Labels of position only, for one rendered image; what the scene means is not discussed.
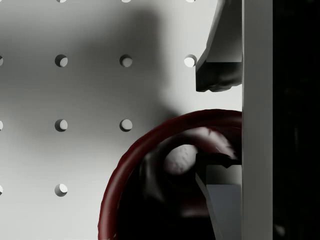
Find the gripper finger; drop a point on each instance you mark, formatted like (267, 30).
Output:
(222, 72)
(225, 200)

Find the red mug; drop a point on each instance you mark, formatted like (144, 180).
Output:
(117, 180)

